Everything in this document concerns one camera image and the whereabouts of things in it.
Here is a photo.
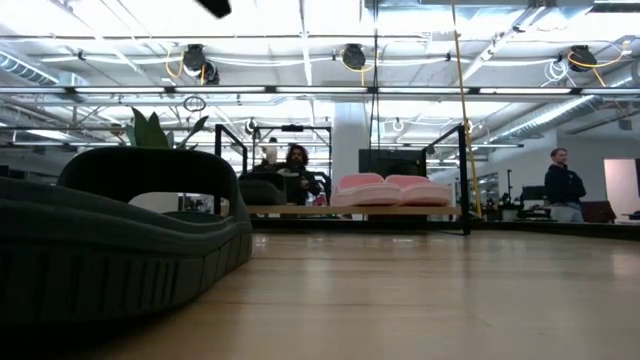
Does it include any green plant in white pot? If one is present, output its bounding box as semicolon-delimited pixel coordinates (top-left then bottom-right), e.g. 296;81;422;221
124;106;224;217

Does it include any person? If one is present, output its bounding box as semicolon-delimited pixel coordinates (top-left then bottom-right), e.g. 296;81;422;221
543;147;588;224
259;136;281;167
272;143;325;206

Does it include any black computer tower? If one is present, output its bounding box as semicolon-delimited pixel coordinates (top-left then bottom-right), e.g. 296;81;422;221
358;148;427;177

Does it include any black monitor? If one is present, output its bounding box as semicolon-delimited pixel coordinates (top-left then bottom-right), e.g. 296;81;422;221
519;184;549;221

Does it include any dark red chair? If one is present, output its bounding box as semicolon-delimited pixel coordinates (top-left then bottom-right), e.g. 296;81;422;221
579;199;617;224

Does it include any black cable loop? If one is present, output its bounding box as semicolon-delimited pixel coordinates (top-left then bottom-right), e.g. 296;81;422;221
182;95;207;114

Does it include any black background rig frame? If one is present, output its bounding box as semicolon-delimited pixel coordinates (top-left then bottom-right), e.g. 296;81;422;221
252;124;333;174

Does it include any black hanging cable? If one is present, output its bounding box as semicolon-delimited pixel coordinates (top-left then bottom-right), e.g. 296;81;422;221
372;0;380;151

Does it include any wooden shelf with black frame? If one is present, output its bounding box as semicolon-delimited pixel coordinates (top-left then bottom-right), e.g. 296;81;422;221
214;123;471;236

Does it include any yellow hanging cable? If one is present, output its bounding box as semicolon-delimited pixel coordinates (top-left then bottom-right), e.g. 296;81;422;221
451;0;484;220

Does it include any black aluminium rig frame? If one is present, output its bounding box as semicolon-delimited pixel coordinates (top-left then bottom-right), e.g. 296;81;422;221
249;218;640;240

